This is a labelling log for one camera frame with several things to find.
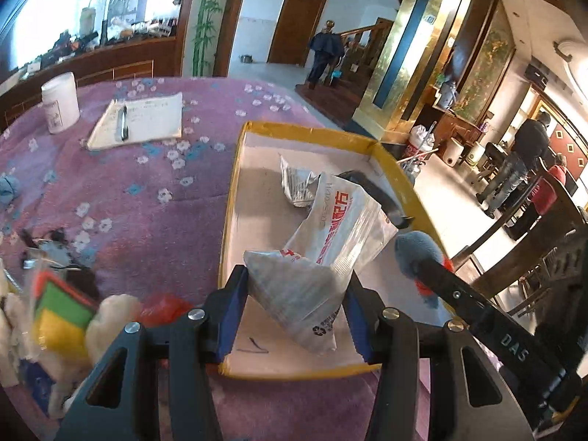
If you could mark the colourful sponge pack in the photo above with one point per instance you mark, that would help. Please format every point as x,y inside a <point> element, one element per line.
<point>59,312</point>

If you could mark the dark wooden chair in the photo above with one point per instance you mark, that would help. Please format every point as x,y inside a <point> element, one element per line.
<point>551,239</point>

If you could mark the brown wooden door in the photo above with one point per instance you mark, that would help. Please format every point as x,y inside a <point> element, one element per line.
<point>298,23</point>

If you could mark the purple floral tablecloth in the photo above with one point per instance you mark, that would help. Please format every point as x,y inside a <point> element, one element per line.
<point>151,220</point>

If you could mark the white plastic jar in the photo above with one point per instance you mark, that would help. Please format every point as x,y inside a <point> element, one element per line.
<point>59,105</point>

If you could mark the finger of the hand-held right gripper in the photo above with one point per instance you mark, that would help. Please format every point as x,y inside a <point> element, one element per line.
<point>455,291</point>

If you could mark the white bin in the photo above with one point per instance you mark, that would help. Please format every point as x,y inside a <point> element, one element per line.
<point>455,151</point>

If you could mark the black pen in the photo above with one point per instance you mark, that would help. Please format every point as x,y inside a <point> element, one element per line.
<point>123,124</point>

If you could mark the broom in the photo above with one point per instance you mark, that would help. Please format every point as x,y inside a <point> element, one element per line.
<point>415,158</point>

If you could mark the gold pillar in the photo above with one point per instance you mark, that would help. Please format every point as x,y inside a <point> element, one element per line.
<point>413,46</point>

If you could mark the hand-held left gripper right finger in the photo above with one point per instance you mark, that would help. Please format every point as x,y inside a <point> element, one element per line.
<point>356,326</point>

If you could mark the silver printed bag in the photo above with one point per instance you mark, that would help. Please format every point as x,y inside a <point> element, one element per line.
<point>296,183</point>

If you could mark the yellow cardboard box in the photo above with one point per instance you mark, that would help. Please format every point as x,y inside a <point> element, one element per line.
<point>257,202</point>

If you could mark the bamboo painted panel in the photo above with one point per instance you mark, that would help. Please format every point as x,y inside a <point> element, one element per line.
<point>206,23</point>

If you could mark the black fabric piece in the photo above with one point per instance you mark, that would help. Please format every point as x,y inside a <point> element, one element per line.
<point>372,188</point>

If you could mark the clear plastic bag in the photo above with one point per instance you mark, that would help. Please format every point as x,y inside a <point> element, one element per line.
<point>298,303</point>

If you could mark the red crinkly bag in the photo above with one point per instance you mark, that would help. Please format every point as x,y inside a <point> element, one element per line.
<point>165,308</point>

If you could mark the person in dark clothes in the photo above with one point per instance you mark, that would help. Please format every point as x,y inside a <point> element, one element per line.
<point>324,50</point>

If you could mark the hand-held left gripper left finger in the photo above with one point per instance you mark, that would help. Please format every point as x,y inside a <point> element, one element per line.
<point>232,312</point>

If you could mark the white bag with red print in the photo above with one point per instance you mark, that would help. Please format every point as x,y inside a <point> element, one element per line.
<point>344,220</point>

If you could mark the metal bowl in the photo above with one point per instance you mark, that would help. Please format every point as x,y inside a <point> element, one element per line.
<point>246,59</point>

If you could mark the blue-grey crumpled cloth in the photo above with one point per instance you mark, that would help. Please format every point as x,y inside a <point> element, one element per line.
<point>8,189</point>

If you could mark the framed landscape painting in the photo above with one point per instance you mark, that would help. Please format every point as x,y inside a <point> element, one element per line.
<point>487,55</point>

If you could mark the wooden mirror sideboard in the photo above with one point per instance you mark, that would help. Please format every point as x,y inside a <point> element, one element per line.
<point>115,55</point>

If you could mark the black cylindrical motor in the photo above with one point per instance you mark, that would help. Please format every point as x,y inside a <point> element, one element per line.
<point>87,280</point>

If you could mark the white notebook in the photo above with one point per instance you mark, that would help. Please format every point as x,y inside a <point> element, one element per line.
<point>151,115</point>

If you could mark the blue and orange plush toy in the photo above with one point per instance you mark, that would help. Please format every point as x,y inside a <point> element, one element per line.
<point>415,248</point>

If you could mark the wooden staircase railing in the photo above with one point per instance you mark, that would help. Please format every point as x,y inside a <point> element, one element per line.
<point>363,41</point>

